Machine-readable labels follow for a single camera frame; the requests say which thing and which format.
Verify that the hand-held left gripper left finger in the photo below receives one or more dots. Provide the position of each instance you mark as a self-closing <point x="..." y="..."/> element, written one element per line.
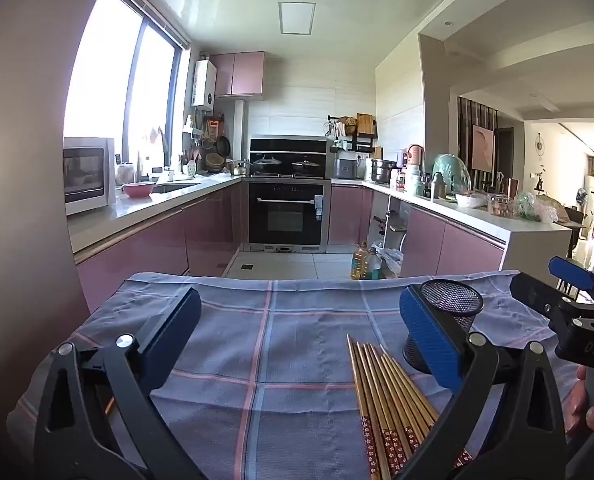
<point x="174" y="330"/>

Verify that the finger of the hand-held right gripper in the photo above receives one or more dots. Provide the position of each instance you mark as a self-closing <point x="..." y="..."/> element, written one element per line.
<point x="572" y="270"/>
<point x="532" y="290"/>

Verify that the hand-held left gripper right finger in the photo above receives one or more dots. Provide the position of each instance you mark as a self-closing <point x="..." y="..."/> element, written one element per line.
<point x="427" y="330"/>

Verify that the black mesh utensil holder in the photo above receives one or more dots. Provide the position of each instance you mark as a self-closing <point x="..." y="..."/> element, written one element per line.
<point x="452" y="297"/>

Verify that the bunch of wooden chopsticks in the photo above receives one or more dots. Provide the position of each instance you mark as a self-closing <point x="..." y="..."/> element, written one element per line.
<point x="392" y="400"/>

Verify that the person's right hand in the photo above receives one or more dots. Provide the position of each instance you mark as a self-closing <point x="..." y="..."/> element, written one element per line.
<point x="577" y="400"/>

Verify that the bag of green vegetables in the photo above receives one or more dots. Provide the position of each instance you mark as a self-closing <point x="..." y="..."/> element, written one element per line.
<point x="532" y="207"/>

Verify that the crumpled clear plastic bag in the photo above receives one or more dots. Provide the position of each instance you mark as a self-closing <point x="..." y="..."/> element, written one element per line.
<point x="391" y="262"/>

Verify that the pink peninsula cabinet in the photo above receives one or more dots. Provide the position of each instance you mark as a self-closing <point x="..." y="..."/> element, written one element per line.
<point x="457" y="250"/>

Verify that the clear glass jar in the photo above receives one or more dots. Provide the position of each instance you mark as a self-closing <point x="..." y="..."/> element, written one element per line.
<point x="500" y="206"/>

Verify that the pink base cabinet run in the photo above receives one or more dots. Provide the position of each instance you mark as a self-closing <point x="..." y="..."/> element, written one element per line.
<point x="177" y="240"/>

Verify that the yellow oil bottle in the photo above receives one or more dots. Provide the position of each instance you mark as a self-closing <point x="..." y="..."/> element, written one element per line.
<point x="359" y="262"/>

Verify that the white bowl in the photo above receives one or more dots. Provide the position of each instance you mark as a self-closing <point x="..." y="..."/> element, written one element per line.
<point x="470" y="201"/>

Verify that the blue-grey plaid cloth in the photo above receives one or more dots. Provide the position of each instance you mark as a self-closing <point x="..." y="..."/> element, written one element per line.
<point x="302" y="340"/>

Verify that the pink bowl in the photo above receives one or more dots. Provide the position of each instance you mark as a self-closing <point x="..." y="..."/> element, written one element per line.
<point x="138" y="190"/>

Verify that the black built-in oven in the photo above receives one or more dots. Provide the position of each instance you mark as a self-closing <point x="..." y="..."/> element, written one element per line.
<point x="287" y="215"/>

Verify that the white dotted jar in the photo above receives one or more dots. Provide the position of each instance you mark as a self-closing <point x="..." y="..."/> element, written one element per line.
<point x="191" y="167"/>

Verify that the steel stockpot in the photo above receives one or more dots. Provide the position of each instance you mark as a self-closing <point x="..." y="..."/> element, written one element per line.
<point x="383" y="171"/>

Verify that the sink faucet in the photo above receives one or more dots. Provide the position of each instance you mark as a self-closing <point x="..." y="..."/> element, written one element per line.
<point x="140" y="167"/>

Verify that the wooden slat divider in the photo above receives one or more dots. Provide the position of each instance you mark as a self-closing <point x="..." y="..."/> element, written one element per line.
<point x="464" y="135"/>

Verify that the wicker baskets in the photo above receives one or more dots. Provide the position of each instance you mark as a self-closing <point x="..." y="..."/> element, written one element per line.
<point x="215" y="162"/>

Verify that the pink kettle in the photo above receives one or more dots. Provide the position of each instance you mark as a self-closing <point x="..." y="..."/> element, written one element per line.
<point x="415" y="155"/>

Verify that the white countertop oven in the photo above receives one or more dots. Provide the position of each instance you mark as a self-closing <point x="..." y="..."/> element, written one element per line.
<point x="84" y="175"/>

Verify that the silver rice cooker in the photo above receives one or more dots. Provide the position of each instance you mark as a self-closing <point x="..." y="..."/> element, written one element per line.
<point x="346" y="168"/>

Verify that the black lidded pan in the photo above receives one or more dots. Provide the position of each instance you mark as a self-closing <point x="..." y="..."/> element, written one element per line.
<point x="266" y="166"/>
<point x="306" y="167"/>

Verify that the hanging frying pan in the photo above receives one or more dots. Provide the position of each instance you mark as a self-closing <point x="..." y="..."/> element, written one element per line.
<point x="223" y="146"/>

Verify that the wooden cutting board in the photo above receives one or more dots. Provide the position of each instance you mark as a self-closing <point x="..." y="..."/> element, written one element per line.
<point x="364" y="124"/>

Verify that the black range hood unit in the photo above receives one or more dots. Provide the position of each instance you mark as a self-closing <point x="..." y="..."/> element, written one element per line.
<point x="287" y="146"/>

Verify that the white water heater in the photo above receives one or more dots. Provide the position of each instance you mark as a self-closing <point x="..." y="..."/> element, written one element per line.
<point x="204" y="82"/>

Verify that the kitchen window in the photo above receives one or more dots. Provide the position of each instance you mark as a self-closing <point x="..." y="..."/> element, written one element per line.
<point x="112" y="85"/>

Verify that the ceiling light panel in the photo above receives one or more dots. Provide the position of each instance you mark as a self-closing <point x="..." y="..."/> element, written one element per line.
<point x="297" y="17"/>

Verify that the wall clock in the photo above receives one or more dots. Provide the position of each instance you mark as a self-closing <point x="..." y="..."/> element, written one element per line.
<point x="540" y="144"/>

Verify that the framed wall painting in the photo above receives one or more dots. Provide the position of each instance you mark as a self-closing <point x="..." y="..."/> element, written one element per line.
<point x="483" y="147"/>

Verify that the black wall rack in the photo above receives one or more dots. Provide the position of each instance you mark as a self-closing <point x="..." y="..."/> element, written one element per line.
<point x="352" y="142"/>

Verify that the pink wall cabinet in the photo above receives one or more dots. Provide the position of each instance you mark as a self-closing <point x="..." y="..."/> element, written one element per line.
<point x="237" y="74"/>

